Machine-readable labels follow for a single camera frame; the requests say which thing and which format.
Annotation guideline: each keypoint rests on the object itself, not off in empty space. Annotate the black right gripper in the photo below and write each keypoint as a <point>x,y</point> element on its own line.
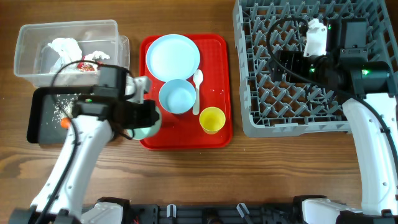
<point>294,60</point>

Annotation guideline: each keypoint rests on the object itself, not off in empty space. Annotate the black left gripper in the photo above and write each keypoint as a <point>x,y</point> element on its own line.
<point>150,116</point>

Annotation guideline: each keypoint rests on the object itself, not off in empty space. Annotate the mint green bowl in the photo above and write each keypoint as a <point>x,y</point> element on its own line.
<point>142,133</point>

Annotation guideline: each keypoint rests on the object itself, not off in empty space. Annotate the light blue bowl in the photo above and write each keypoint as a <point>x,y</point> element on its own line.
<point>177,96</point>

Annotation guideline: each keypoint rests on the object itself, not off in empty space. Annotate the orange carrot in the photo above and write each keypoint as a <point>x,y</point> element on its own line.
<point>65,123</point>

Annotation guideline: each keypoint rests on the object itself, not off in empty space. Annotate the white rice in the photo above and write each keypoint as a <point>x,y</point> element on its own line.
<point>63,106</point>

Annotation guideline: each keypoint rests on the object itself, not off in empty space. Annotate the red snack wrapper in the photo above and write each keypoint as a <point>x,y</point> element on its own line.
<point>87,67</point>

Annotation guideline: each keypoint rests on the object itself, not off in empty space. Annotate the small twisted white napkin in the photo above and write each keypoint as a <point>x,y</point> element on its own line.
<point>96,55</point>

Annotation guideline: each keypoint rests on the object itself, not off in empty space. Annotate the yellow plastic cup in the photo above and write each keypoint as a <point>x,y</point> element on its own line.
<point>212,120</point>

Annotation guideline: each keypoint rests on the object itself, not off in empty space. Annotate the large white napkin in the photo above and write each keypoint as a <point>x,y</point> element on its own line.
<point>68,51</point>

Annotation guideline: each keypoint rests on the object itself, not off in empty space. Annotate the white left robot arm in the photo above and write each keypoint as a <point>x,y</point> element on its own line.
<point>114,107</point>

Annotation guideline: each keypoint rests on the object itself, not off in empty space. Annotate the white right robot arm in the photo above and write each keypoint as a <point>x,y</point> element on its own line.
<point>336,58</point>

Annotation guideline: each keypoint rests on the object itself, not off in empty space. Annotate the grey dishwasher rack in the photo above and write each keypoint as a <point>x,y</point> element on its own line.
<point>284,108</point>

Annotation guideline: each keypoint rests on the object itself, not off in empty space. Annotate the black waste tray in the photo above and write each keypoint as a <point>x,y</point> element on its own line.
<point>41,128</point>

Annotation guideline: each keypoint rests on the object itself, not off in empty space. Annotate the clear plastic waste bin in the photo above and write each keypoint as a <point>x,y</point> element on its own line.
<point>34,58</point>

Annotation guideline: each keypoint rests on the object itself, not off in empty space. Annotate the red plastic tray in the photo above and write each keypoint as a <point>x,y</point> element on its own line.
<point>183,131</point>

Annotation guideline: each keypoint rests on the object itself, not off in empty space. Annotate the light blue plate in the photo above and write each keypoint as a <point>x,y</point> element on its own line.
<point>172,56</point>

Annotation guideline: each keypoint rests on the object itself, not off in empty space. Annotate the white plastic spoon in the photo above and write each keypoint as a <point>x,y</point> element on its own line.
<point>197,79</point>

